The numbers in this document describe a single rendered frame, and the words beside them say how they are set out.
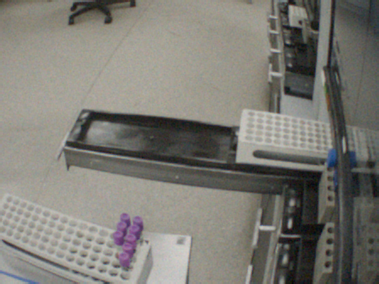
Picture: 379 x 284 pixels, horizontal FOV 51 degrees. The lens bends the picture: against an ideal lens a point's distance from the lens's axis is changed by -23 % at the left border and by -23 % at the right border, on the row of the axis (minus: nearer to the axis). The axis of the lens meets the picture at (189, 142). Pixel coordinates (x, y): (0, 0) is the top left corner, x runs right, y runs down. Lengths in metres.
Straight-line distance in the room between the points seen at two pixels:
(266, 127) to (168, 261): 0.35
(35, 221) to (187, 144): 0.40
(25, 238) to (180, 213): 1.27
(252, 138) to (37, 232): 0.46
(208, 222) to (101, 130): 0.96
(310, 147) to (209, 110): 1.54
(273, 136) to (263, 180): 0.08
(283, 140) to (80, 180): 1.31
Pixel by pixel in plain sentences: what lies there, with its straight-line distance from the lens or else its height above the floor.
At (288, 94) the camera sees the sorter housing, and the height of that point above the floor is 0.74.
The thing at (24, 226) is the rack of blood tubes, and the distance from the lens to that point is 0.74.
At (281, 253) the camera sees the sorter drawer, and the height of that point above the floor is 0.82.
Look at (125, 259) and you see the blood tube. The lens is 0.61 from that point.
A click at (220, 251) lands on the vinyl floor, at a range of 1.79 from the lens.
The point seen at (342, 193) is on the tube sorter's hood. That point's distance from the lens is 0.64.
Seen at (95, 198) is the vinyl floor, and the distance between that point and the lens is 1.99.
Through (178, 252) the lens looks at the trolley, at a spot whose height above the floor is 0.82.
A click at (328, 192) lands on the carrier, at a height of 0.88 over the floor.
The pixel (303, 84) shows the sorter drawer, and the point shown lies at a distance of 1.26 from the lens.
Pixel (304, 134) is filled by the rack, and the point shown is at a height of 0.86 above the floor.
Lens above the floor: 1.43
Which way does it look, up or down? 40 degrees down
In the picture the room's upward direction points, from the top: 2 degrees clockwise
